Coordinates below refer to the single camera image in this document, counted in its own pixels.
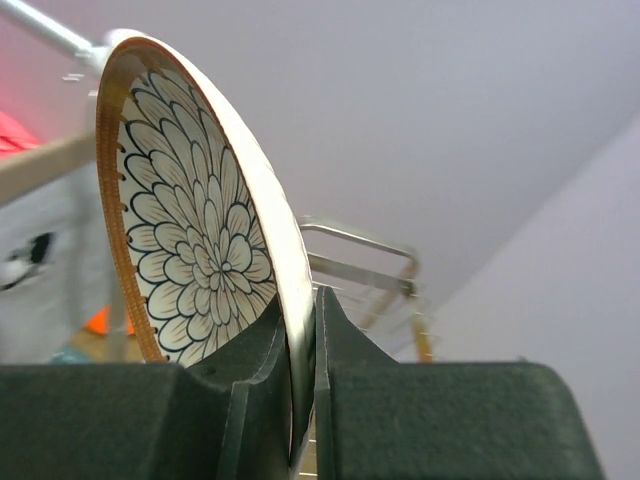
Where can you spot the white clothes rack frame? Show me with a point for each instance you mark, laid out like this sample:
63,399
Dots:
49,76

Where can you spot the metal dish rack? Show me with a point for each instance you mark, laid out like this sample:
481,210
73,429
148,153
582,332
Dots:
375,290

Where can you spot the large floral ceramic plate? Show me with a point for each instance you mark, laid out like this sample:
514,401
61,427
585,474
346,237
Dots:
200,230

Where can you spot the grey panda towel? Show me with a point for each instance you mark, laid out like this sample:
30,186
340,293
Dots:
55,266

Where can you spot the teal scalloped plate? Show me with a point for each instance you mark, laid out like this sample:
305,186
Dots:
73,355

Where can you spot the orange garment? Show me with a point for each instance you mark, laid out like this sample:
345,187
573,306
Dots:
14,137

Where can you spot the orange plastic plate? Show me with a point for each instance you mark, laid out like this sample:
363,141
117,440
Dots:
99,323

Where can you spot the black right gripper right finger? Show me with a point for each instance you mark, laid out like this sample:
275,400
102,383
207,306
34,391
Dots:
502,420

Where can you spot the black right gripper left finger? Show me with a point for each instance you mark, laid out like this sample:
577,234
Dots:
226,417

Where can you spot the beige clip hanger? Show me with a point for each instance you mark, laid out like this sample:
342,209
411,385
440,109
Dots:
31,169

